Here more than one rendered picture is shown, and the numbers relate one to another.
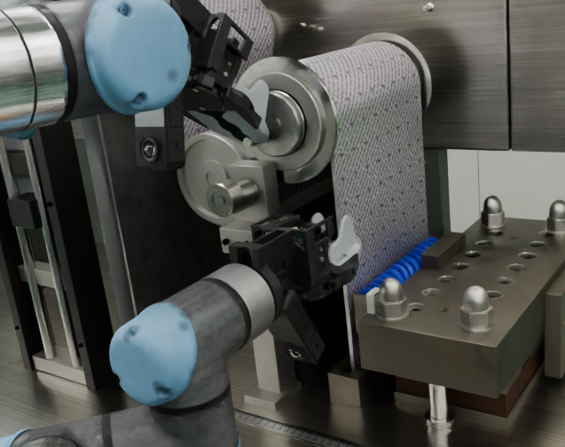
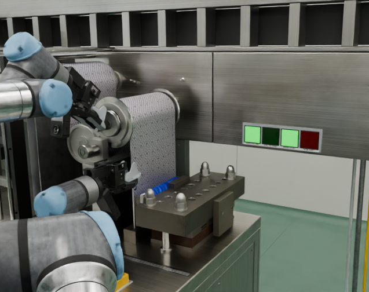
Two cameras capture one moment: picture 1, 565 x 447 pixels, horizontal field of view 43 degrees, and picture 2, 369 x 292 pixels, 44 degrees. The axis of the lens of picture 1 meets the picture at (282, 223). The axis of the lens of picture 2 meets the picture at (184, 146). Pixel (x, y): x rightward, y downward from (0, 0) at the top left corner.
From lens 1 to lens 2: 0.47 m
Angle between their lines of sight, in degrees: 8
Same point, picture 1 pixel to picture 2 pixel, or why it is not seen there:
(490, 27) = (206, 91)
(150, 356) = (48, 203)
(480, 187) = (237, 164)
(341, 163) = (134, 141)
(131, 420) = not seen: hidden behind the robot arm
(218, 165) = (84, 138)
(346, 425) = (128, 249)
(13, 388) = not seen: outside the picture
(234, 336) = (81, 201)
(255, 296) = (91, 188)
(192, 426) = not seen: hidden behind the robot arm
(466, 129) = (195, 132)
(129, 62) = (52, 102)
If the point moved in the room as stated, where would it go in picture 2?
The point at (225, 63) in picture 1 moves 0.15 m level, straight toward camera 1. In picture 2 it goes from (89, 98) to (86, 106)
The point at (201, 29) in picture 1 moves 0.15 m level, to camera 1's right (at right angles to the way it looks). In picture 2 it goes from (80, 86) to (139, 84)
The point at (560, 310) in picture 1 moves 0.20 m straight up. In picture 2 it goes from (218, 207) to (219, 141)
